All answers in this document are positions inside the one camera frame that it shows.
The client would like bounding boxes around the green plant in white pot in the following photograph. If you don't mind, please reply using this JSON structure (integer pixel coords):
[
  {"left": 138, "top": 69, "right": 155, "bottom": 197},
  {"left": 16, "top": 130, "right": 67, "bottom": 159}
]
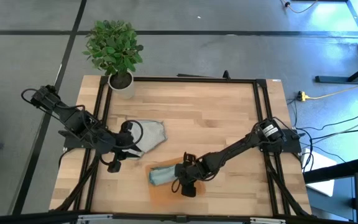
[{"left": 81, "top": 19, "right": 145, "bottom": 100}]

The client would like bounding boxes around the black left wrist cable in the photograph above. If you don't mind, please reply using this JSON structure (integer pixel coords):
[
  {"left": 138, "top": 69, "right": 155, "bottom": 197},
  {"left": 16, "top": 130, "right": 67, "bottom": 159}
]
[{"left": 99, "top": 119, "right": 145, "bottom": 166}]

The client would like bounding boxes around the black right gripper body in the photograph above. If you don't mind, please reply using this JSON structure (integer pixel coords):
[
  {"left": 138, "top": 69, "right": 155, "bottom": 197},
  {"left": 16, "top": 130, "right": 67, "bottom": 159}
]
[{"left": 178, "top": 157, "right": 211, "bottom": 187}]

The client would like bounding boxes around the black desk leg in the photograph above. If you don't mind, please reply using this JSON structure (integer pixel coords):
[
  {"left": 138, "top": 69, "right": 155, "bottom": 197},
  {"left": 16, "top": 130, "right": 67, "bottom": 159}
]
[{"left": 314, "top": 58, "right": 358, "bottom": 85}]

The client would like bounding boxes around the tan cable with black plug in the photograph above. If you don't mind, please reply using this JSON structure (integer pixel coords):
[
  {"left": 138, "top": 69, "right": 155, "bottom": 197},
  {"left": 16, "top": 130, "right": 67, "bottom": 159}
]
[{"left": 279, "top": 0, "right": 319, "bottom": 14}]

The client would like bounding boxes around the black gantry bar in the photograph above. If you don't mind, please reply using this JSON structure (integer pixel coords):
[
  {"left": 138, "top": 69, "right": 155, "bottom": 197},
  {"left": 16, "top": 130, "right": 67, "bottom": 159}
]
[{"left": 0, "top": 210, "right": 358, "bottom": 224}]

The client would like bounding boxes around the translucent orange plastic basket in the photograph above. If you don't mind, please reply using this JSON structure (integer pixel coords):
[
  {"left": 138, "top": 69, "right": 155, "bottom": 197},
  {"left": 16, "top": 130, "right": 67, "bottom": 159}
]
[{"left": 144, "top": 156, "right": 207, "bottom": 208}]

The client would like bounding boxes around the grey waffle microfiber towel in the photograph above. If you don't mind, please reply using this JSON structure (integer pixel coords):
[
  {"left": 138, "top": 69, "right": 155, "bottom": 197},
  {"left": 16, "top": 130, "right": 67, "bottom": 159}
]
[{"left": 123, "top": 119, "right": 168, "bottom": 159}]

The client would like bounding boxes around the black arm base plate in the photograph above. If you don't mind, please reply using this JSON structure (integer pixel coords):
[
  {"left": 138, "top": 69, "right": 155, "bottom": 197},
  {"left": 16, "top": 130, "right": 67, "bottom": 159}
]
[
  {"left": 258, "top": 128, "right": 306, "bottom": 154},
  {"left": 57, "top": 129, "right": 109, "bottom": 149}
]

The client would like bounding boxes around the light blue microfiber towel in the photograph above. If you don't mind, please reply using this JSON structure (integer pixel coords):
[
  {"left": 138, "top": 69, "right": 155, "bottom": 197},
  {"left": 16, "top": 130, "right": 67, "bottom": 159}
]
[{"left": 148, "top": 164, "right": 180, "bottom": 187}]

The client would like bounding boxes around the yellow extension cable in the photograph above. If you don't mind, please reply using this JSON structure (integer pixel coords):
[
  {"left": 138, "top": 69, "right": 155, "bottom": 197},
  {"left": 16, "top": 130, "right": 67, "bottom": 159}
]
[{"left": 308, "top": 77, "right": 358, "bottom": 101}]

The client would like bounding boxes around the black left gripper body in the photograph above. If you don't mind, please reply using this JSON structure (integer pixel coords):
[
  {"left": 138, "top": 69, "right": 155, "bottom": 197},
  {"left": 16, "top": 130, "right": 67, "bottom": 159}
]
[{"left": 103, "top": 129, "right": 129, "bottom": 158}]

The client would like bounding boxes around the black aluminium table frame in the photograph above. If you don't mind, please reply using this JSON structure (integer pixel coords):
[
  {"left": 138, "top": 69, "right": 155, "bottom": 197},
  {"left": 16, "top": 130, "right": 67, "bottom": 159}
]
[{"left": 50, "top": 75, "right": 313, "bottom": 218}]

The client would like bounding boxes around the yellow power plug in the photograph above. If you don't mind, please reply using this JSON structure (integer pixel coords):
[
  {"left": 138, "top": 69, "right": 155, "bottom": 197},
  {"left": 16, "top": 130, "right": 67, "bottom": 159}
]
[{"left": 296, "top": 90, "right": 311, "bottom": 102}]

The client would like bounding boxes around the black desk beam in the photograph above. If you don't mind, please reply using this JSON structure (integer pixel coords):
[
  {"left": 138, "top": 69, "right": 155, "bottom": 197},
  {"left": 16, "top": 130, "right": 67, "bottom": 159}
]
[{"left": 303, "top": 157, "right": 358, "bottom": 184}]

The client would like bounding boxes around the white board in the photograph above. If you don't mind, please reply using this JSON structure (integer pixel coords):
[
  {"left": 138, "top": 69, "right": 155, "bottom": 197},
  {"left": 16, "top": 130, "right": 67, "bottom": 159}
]
[{"left": 301, "top": 147, "right": 338, "bottom": 197}]

